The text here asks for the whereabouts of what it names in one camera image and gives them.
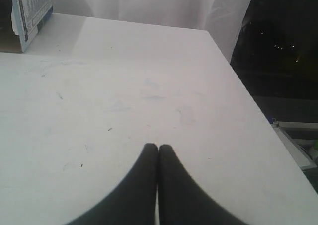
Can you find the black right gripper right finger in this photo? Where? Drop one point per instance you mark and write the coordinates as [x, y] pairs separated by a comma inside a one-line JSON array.
[[181, 201]]

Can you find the white tray beside table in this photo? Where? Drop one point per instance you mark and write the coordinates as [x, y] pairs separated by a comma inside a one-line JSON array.
[[300, 140]]

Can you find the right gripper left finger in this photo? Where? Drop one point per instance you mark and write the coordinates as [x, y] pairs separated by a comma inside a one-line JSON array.
[[133, 200]]

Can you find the blue white cardboard box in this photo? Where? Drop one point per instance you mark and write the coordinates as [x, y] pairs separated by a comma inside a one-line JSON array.
[[20, 22]]

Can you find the white curtain backdrop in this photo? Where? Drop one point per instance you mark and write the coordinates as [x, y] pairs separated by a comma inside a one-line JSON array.
[[221, 18]]

